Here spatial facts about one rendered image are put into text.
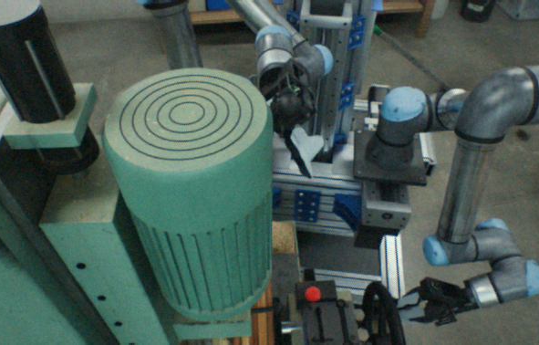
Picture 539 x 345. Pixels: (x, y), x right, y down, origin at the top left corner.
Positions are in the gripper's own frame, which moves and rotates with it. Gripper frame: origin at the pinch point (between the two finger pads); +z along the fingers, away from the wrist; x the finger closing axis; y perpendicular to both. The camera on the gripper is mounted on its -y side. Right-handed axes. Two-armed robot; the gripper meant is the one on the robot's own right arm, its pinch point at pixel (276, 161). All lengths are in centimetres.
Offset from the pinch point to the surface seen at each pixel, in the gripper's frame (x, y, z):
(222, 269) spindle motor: -7.2, -3.8, 20.3
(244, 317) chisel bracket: 12.0, -21.0, 14.9
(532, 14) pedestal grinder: 263, 83, -292
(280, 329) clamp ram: 21.8, -21.8, 14.4
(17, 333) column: -20.5, -28.9, 23.3
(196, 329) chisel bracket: 7.6, -28.8, 15.7
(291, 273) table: 31.2, -25.7, -2.7
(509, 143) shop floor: 201, 16, -134
